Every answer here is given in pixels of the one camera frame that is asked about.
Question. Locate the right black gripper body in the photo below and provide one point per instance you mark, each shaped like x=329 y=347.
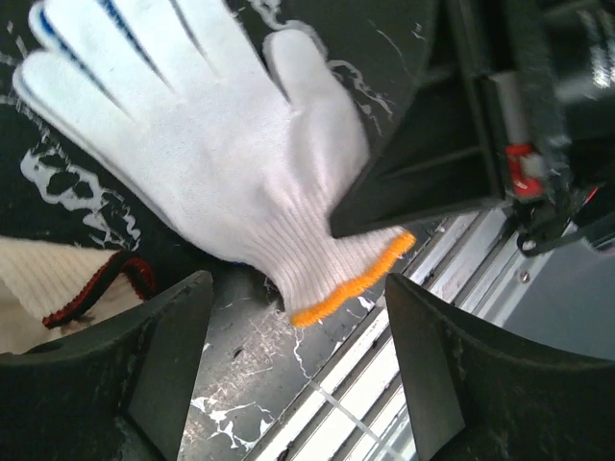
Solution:
x=547 y=69

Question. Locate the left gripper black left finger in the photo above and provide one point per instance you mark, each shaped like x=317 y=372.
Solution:
x=119 y=390

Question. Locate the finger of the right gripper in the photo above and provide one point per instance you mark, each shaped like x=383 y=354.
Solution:
x=441 y=152

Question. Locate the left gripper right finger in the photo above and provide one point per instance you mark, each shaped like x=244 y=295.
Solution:
x=475 y=391

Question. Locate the white knit glove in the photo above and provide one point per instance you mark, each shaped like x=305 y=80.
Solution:
x=243 y=152

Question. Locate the cream leather glove rear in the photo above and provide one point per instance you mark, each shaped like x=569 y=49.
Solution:
x=51 y=290

